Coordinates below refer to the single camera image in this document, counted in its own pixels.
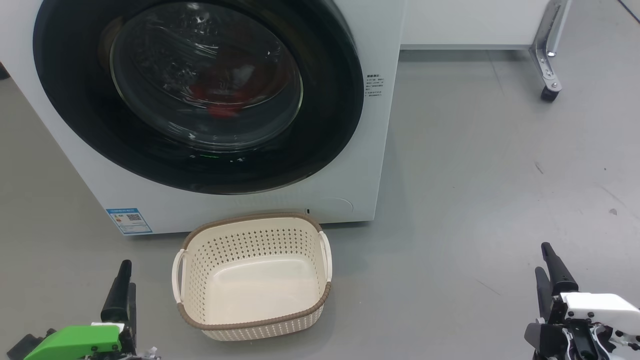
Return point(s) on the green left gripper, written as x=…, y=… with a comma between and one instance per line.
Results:
x=75, y=342

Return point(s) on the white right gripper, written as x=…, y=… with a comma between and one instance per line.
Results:
x=600, y=307

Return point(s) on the red and white jersey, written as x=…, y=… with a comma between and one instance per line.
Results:
x=225, y=107

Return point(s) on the washing machine door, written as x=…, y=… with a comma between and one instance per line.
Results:
x=330, y=100

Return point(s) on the cream perforated laundry basket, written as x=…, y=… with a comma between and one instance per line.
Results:
x=260, y=280

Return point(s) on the white front-load washing machine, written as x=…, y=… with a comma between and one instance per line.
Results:
x=60, y=150

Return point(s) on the blue energy label sticker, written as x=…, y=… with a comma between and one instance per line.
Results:
x=129, y=221

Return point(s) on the black caster wheel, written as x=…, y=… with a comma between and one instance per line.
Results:
x=549, y=94

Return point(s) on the black text notice label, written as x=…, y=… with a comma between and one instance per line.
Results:
x=374, y=85

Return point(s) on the white partition panel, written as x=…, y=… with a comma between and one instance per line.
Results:
x=465, y=20

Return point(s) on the grey metal frame post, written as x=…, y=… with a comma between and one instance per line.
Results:
x=561, y=20

